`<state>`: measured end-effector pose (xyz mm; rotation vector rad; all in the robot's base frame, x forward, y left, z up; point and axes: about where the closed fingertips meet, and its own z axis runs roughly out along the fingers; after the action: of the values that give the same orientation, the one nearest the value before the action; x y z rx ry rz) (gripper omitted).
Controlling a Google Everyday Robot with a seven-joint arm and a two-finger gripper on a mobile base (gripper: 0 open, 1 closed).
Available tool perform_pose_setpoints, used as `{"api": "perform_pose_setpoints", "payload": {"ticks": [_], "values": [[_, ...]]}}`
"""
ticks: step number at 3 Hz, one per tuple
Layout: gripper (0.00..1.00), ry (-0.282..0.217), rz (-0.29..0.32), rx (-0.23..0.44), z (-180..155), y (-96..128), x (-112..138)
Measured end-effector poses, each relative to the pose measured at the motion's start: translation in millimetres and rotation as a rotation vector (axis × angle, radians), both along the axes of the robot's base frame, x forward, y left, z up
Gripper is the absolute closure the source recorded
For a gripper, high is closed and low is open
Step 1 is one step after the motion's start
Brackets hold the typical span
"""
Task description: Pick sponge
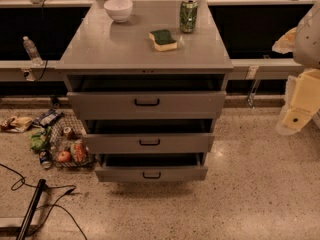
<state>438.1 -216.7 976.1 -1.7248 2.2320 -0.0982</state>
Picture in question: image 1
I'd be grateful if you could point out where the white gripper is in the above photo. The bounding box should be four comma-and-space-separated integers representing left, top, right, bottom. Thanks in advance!
275, 68, 320, 137

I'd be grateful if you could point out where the yellow green sponge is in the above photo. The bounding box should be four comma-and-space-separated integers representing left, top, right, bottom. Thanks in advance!
149, 29, 177, 52

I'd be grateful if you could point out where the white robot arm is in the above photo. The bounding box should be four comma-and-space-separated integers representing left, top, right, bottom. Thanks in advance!
272, 1, 320, 135

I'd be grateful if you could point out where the green soda can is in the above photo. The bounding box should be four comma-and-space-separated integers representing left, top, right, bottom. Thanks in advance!
179, 0, 198, 33

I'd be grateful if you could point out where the grey drawer cabinet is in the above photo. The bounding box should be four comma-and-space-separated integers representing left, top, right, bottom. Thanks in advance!
55, 0, 234, 184

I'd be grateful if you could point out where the white ceramic bowl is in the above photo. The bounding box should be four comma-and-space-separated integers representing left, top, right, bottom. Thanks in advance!
104, 0, 133, 23

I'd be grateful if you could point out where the grey middle drawer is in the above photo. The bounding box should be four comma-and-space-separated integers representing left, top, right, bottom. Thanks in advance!
84, 119, 214, 154

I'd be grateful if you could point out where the grey drawer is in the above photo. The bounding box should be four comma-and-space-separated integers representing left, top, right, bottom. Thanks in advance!
84, 119, 214, 154
68, 74, 226, 120
95, 153, 208, 182

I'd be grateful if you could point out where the grey bottom drawer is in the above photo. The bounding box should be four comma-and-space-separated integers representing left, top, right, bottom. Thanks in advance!
95, 153, 208, 182

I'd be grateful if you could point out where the grey top drawer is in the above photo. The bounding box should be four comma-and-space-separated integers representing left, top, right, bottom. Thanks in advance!
68, 74, 226, 120

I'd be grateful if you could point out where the orange snack packet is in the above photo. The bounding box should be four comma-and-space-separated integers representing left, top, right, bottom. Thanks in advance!
71, 142, 87, 162

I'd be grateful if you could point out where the small soda can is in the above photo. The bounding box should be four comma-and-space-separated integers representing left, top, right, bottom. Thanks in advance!
63, 127, 74, 139

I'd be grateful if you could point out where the red apple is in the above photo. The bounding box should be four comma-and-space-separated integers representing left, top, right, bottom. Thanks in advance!
57, 151, 72, 163

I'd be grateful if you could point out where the blue snack bag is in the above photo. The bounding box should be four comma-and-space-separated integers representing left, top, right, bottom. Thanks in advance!
33, 109, 63, 128

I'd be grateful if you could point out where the blue white can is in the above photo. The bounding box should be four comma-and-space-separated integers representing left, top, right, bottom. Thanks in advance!
39, 150, 52, 169

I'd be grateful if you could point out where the green chip bag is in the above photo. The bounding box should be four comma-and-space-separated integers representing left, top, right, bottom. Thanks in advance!
30, 126, 51, 153

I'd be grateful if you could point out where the clear plastic water bottle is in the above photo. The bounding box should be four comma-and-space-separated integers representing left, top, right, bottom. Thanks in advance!
23, 36, 43, 66

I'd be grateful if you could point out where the black metal bar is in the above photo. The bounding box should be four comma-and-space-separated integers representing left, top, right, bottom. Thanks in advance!
16, 179, 46, 240

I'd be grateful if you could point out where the brown snack bag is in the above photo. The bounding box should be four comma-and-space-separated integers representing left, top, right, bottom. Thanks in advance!
0, 116, 33, 133

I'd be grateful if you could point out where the wire mesh basket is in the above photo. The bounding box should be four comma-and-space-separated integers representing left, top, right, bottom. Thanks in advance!
50, 114, 94, 168

